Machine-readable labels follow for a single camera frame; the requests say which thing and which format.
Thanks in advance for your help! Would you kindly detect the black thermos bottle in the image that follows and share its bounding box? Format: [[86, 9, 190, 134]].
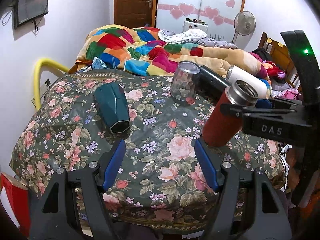
[[199, 66, 231, 92]]

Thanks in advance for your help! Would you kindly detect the clear glass cup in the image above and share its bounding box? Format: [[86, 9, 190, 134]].
[[170, 61, 200, 105]]

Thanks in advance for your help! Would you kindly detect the white small appliance box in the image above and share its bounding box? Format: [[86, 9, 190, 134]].
[[183, 18, 208, 33]]

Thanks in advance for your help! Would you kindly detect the brown wooden door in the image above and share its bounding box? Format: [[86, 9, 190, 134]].
[[114, 0, 157, 28]]

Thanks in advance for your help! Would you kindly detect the grey white crumpled sheet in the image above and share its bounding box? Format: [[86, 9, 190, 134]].
[[158, 29, 237, 49]]

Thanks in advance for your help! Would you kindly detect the red plush toy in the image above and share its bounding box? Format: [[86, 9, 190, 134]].
[[262, 61, 286, 80]]

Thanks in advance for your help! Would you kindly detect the wooden bed headboard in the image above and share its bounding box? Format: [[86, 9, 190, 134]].
[[258, 32, 302, 92]]

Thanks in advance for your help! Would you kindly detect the standing electric fan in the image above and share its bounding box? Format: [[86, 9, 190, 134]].
[[232, 10, 256, 44]]

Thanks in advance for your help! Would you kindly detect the colourful patchwork blanket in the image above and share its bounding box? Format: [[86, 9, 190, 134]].
[[72, 24, 269, 80]]

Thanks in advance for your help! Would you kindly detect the red paper bag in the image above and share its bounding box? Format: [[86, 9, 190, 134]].
[[1, 172, 30, 238]]

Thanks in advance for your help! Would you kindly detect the dark green faceted cup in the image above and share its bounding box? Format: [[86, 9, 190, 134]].
[[93, 82, 130, 134]]

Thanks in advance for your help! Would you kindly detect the white thermos bottle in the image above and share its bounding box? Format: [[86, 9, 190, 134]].
[[226, 66, 269, 99]]

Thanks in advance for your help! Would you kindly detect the red thermos cup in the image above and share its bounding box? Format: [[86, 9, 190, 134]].
[[202, 80, 258, 147]]

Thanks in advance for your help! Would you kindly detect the yellow foam tube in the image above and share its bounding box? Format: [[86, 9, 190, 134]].
[[33, 57, 69, 111]]

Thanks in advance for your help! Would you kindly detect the frosted sliding wardrobe with hearts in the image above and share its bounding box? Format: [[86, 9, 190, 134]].
[[156, 0, 245, 42]]

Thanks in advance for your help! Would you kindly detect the floral tablecloth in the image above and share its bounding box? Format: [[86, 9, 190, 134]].
[[9, 70, 287, 233]]

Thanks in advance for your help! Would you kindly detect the small wall mounted monitor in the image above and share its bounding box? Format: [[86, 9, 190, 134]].
[[13, 0, 48, 29]]

